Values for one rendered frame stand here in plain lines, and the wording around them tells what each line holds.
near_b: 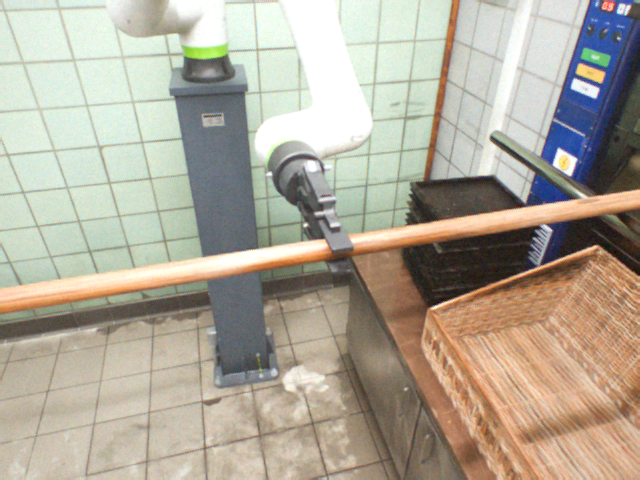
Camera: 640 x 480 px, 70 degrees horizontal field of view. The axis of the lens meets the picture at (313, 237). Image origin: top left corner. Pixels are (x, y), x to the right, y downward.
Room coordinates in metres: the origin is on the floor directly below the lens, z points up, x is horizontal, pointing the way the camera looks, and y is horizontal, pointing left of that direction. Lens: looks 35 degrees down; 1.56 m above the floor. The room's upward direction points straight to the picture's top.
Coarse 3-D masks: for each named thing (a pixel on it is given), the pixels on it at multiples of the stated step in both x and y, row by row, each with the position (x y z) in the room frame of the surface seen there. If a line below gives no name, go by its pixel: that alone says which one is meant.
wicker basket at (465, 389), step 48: (528, 288) 0.92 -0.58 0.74; (576, 288) 0.94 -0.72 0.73; (624, 288) 0.85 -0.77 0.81; (432, 336) 0.81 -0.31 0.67; (480, 336) 0.89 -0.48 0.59; (528, 336) 0.89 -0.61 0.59; (576, 336) 0.85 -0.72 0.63; (624, 336) 0.77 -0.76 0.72; (480, 384) 0.62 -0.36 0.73; (528, 384) 0.73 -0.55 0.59; (576, 384) 0.73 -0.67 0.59; (480, 432) 0.57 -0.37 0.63; (528, 432) 0.60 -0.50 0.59; (576, 432) 0.60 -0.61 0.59; (624, 432) 0.60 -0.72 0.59
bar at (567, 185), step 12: (492, 132) 0.96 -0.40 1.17; (504, 144) 0.91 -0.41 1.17; (516, 144) 0.89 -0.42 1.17; (516, 156) 0.86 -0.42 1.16; (528, 156) 0.84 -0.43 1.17; (528, 168) 0.83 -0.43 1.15; (540, 168) 0.79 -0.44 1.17; (552, 168) 0.78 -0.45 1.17; (552, 180) 0.75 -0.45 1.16; (564, 180) 0.73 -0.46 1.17; (564, 192) 0.72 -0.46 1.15; (576, 192) 0.70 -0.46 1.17; (588, 192) 0.68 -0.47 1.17; (600, 216) 0.64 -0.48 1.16; (612, 216) 0.62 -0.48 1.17; (624, 216) 0.61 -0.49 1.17; (624, 228) 0.59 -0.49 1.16; (636, 228) 0.58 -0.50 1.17; (636, 240) 0.57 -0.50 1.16
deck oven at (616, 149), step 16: (624, 96) 1.09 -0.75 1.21; (624, 112) 1.08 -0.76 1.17; (608, 128) 1.10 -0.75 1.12; (624, 128) 1.06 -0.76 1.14; (608, 144) 1.08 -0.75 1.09; (624, 144) 1.04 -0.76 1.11; (608, 160) 1.07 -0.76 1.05; (624, 160) 1.04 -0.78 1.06; (592, 176) 1.09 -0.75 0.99; (608, 176) 1.05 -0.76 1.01; (576, 224) 1.08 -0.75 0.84; (592, 224) 1.04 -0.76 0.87; (608, 224) 0.99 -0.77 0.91; (576, 240) 1.06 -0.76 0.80; (608, 240) 0.98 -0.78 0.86; (624, 240) 0.94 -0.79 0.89; (560, 256) 1.09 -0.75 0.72; (624, 256) 0.92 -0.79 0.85
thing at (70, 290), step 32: (416, 224) 0.53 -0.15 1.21; (448, 224) 0.53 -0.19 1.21; (480, 224) 0.54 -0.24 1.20; (512, 224) 0.55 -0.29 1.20; (224, 256) 0.46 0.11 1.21; (256, 256) 0.46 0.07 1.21; (288, 256) 0.47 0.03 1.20; (320, 256) 0.48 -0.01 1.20; (32, 288) 0.40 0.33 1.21; (64, 288) 0.40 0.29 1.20; (96, 288) 0.41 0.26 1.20; (128, 288) 0.42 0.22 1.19
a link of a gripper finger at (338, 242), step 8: (320, 224) 0.52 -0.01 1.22; (328, 232) 0.50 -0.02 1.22; (336, 232) 0.50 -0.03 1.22; (344, 232) 0.50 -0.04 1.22; (328, 240) 0.48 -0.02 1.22; (336, 240) 0.48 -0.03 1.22; (344, 240) 0.48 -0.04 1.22; (336, 248) 0.47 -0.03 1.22; (344, 248) 0.47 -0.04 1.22; (352, 248) 0.47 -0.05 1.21
